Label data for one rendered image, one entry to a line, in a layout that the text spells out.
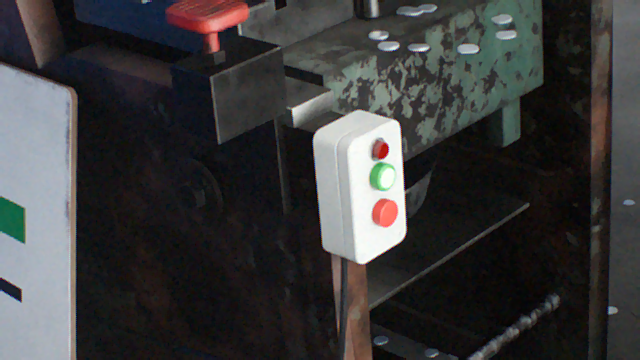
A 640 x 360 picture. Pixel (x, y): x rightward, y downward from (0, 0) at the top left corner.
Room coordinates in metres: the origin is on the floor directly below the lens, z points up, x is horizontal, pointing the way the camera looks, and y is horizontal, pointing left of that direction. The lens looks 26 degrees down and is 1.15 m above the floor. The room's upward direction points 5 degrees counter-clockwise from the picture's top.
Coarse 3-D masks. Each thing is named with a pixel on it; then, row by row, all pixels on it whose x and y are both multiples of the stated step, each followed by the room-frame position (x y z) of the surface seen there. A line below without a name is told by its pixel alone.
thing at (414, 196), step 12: (420, 156) 1.63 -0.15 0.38; (432, 156) 1.58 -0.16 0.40; (408, 168) 1.65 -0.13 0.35; (420, 168) 1.62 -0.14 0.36; (432, 168) 1.53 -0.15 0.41; (408, 180) 1.63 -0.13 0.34; (420, 180) 1.50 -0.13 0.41; (408, 192) 1.48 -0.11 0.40; (420, 192) 1.51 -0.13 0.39; (408, 204) 1.49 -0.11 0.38; (420, 204) 1.53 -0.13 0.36; (408, 216) 1.50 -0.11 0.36
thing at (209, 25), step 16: (192, 0) 1.22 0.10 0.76; (208, 0) 1.21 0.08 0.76; (224, 0) 1.21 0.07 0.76; (176, 16) 1.18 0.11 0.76; (192, 16) 1.17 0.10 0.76; (208, 16) 1.17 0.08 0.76; (224, 16) 1.17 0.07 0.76; (240, 16) 1.18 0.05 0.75; (208, 32) 1.16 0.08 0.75; (208, 48) 1.19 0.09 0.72
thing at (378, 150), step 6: (378, 138) 1.17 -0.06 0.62; (372, 144) 1.17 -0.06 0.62; (378, 144) 1.17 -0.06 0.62; (384, 144) 1.17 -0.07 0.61; (372, 150) 1.17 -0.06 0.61; (378, 150) 1.16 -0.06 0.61; (384, 150) 1.17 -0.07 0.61; (372, 156) 1.17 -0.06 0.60; (378, 156) 1.16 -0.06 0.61; (384, 156) 1.17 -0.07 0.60
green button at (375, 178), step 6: (378, 162) 1.17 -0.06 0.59; (384, 162) 1.17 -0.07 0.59; (372, 168) 1.17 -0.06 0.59; (378, 168) 1.16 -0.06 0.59; (384, 168) 1.16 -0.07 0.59; (372, 174) 1.16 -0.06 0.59; (378, 174) 1.16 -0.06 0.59; (372, 180) 1.16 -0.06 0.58; (378, 180) 1.16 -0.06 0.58; (372, 186) 1.16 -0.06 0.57; (378, 186) 1.16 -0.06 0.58; (390, 186) 1.17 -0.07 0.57
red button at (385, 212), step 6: (384, 198) 1.17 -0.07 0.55; (378, 204) 1.17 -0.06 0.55; (384, 204) 1.16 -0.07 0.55; (390, 204) 1.17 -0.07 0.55; (396, 204) 1.17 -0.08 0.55; (378, 210) 1.16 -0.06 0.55; (384, 210) 1.16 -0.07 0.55; (390, 210) 1.17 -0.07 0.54; (396, 210) 1.17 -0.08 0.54; (378, 216) 1.16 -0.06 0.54; (384, 216) 1.16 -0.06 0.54; (390, 216) 1.17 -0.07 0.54; (396, 216) 1.17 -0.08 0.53; (378, 222) 1.16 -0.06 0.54; (384, 222) 1.16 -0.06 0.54; (390, 222) 1.17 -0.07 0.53
